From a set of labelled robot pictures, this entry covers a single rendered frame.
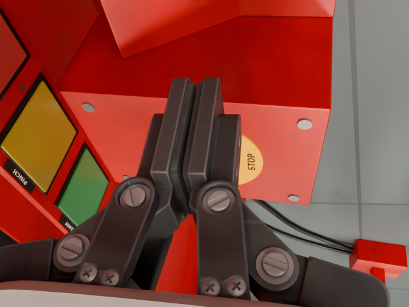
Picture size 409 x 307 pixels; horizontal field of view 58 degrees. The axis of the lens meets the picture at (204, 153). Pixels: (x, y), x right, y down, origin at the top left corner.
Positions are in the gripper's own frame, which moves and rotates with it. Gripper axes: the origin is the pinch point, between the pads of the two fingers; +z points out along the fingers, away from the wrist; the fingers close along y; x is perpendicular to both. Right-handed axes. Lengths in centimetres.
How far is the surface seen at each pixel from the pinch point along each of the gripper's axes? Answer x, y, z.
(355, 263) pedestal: -198, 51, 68
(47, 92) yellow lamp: -3.4, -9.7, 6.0
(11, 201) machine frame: -16.1, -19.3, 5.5
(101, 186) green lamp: -12.6, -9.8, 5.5
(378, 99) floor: -83, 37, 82
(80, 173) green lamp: -9.5, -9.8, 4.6
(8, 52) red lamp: -0.1, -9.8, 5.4
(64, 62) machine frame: -12.9, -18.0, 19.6
